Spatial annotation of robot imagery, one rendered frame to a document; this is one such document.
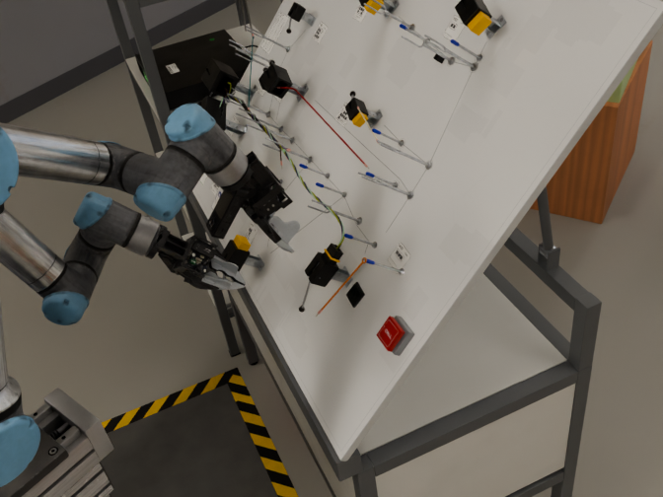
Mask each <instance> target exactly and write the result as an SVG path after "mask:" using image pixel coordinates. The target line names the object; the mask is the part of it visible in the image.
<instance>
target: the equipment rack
mask: <svg viewBox="0 0 663 497"><path fill-rule="evenodd" d="M106 1H107V5H108V8H109V11H110V16H111V19H112V22H113V26H114V29H115V32H116V35H117V38H118V41H119V45H120V48H121V51H122V54H123V57H124V60H125V63H126V67H127V70H128V73H129V76H130V79H131V82H132V86H133V89H134V92H135V95H136V98H137V101H138V103H139V107H140V110H141V113H142V116H143V119H144V122H145V126H146V129H147V132H148V135H149V138H150V141H151V144H152V148H153V151H154V154H155V157H158V158H160V157H161V155H162V154H163V152H164V150H163V147H162V143H161V140H160V137H159V134H158V130H157V127H156V124H155V121H154V117H153V114H152V111H151V109H152V110H153V112H154V114H155V115H156V117H157V119H158V121H159V123H160V124H161V126H162V129H163V133H164V136H165V139H166V142H167V146H168V145H169V143H170V142H171V141H172V140H170V139H169V136H168V135H167V133H166V131H165V125H166V124H167V119H168V117H169V116H170V114H171V113H172V112H173V111H174V110H175V109H177V108H174V109H171V110H170V109H169V105H168V102H167V99H166V95H165V92H164V88H163V85H162V81H161V78H160V74H159V71H158V67H157V64H156V61H155V57H154V54H153V50H152V47H151V43H150V40H149V36H148V34H147V30H146V27H145V24H144V20H143V17H142V13H141V10H140V8H142V7H146V6H149V5H153V4H157V3H160V2H164V1H168V0H122V1H123V3H124V5H125V9H126V12H127V15H128V19H129V22H130V25H131V28H132V31H133V34H134V38H135V41H136V44H137V47H138V51H139V54H140V57H141V61H142V64H143V67H144V71H145V74H146V77H147V81H148V84H149V86H148V84H147V82H146V81H145V79H144V77H143V76H142V74H141V72H140V70H139V67H138V64H137V61H136V57H135V56H134V53H133V50H132V47H131V44H130V40H129V37H128V34H127V30H126V27H125V24H124V21H123V17H122V15H121V12H120V9H119V5H118V2H117V0H106ZM235 1H236V6H237V11H238V16H239V21H240V27H236V28H233V29H230V30H227V31H226V32H227V33H228V34H229V35H230V36H231V37H232V38H233V40H234V41H235V42H236V43H238V44H240V45H242V46H248V45H252V40H253V38H252V33H250V32H248V31H245V25H244V18H243V11H242V4H241V0H235ZM243 7H244V14H245V21H246V26H248V27H249V26H250V23H249V19H248V14H247V8H246V3H245V0H243ZM254 37H255V38H254V42H253V45H257V46H259V44H260V43H261V41H262V38H261V37H259V36H257V35H254ZM183 210H184V213H185V215H186V217H187V218H188V220H189V222H190V224H191V227H192V230H193V232H190V233H189V232H188V229H187V226H186V223H185V220H184V214H183V211H182V209H181V210H180V211H179V212H178V214H176V216H175V219H176V222H177V225H178V229H179V232H180V235H181V238H182V240H184V241H186V239H188V238H190V237H192V236H193V235H197V236H199V237H202V238H204V239H206V240H208V241H209V242H211V241H210V239H209V237H208V235H207V233H206V231H205V229H204V228H203V226H202V224H201V222H200V220H199V218H198V216H197V215H196V213H195V211H194V209H193V207H192V205H191V203H190V201H189V200H188V198H187V200H186V203H185V205H184V206H183ZM209 271H212V272H214V273H216V274H217V276H218V277H220V278H223V273H222V272H221V271H214V270H212V269H210V267H209V265H208V268H207V272H209ZM207 272H206V273H207ZM207 292H208V294H209V296H210V298H211V300H212V302H213V304H214V306H215V308H216V310H217V313H218V316H219V319H220V322H221V325H222V328H223V332H224V335H225V338H226V342H227V345H228V348H229V353H230V355H231V357H234V356H237V355H239V354H241V352H240V350H239V347H238V344H237V340H236V337H235V333H234V330H233V326H232V324H231V320H230V318H232V317H234V316H235V315H234V312H233V308H230V309H228V310H227V308H229V307H232V305H231V301H230V298H229V294H228V291H227V290H207Z"/></svg>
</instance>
